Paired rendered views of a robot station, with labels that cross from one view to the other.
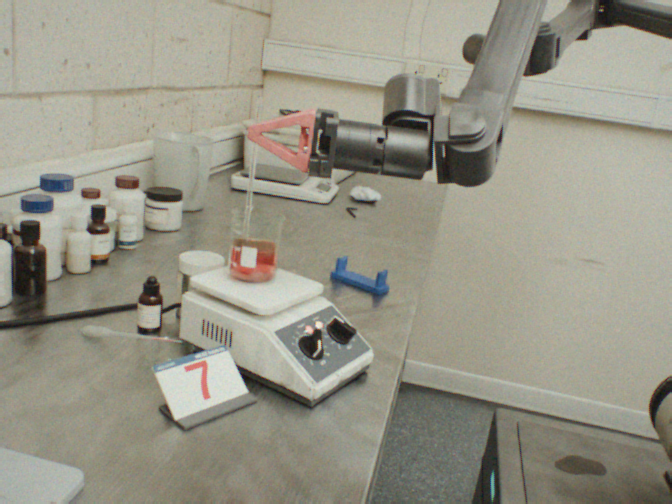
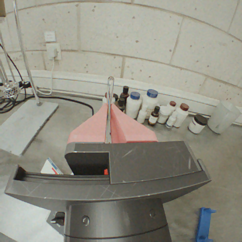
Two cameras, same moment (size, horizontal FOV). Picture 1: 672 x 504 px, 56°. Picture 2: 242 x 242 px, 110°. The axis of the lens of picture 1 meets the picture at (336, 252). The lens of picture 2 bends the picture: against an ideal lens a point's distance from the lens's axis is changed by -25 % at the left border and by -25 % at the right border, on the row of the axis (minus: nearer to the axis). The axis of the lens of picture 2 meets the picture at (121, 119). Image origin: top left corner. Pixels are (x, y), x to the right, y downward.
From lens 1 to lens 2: 72 cm
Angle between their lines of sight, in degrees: 71
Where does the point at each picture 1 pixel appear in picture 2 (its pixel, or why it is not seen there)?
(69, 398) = (55, 143)
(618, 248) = not seen: outside the picture
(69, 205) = (147, 101)
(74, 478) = (17, 152)
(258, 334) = not seen: hidden behind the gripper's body
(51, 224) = (131, 103)
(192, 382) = (50, 172)
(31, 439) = (38, 141)
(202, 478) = not seen: hidden behind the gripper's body
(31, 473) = (21, 145)
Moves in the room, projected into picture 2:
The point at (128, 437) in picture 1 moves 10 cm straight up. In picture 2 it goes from (35, 161) to (20, 143)
